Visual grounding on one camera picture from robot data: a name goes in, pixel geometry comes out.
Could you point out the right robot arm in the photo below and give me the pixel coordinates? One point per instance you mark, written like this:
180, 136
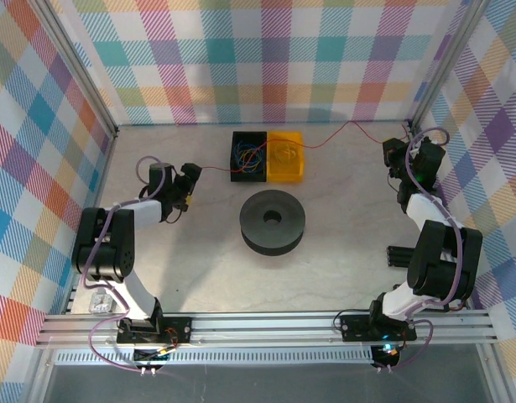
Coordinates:
442, 260

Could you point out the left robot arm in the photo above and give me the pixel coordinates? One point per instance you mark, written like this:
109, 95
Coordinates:
104, 243

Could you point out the black plastic bin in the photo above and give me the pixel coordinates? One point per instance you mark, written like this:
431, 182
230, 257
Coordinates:
234, 177

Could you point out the black ribbed block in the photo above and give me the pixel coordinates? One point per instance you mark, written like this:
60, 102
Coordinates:
398, 256

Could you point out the yellow plastic bin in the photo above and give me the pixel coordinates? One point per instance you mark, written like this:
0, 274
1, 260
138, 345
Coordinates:
285, 174

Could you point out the small silver metal piece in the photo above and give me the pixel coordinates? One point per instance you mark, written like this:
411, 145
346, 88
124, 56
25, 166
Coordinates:
101, 303

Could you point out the black controller board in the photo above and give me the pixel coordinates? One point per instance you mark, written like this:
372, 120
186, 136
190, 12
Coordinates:
385, 354
150, 356

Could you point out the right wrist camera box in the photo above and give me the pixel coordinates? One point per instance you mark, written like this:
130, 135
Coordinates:
415, 148

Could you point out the aluminium frame post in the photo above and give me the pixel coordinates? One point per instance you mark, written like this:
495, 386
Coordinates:
446, 63
82, 71

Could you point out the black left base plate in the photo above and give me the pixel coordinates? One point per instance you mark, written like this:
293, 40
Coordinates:
180, 329

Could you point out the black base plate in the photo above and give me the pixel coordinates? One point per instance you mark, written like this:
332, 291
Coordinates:
180, 329
354, 327

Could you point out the aluminium mounting rail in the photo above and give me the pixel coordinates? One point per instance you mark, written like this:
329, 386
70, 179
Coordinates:
262, 325

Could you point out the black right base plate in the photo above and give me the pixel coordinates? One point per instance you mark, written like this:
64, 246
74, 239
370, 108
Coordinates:
354, 327

